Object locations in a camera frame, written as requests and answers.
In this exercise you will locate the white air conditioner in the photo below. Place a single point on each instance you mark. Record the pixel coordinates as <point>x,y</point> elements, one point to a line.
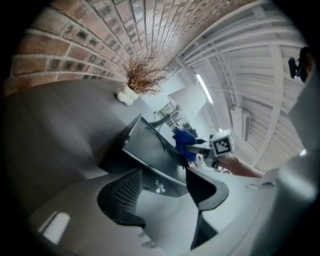
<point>243,123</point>

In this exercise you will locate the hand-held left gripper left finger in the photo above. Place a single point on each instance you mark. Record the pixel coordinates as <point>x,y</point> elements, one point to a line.
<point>120,197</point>

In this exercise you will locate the blue cloth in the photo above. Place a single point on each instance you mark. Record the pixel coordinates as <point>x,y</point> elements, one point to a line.
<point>183,141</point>

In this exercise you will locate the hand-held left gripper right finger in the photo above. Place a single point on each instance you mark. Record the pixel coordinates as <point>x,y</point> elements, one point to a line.
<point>207,192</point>

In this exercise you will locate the black lamp base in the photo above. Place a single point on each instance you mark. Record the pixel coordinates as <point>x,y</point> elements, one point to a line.
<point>160,123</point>

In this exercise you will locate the clear glass drawer knob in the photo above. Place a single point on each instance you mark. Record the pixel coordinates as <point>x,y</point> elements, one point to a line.
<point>160,187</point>

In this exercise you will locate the dried brown plant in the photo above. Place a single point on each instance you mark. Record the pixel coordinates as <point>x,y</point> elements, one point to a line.
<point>145,75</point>

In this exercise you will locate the white lamp shade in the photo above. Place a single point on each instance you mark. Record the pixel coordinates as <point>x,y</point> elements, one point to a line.
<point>187,101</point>

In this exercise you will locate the ceiling tube light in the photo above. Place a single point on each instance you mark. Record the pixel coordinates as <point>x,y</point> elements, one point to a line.
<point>204,88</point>

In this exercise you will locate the white bubble vase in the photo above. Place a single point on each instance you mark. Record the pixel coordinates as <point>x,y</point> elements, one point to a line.
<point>127,96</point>

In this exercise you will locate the person's white shirt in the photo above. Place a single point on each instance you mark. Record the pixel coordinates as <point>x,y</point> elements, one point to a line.
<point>303,112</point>

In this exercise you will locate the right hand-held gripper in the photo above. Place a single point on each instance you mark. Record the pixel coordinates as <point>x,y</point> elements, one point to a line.
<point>221,146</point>

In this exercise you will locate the black drawer front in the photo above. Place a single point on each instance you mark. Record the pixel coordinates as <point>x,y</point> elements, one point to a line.
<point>172,183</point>

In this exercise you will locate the black head-mounted camera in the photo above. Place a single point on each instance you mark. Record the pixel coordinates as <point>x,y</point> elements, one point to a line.
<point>293,67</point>

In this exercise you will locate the person's head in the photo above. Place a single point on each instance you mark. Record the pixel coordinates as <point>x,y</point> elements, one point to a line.
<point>310,68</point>

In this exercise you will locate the person's right forearm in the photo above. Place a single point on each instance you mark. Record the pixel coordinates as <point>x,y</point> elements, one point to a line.
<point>240,167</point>

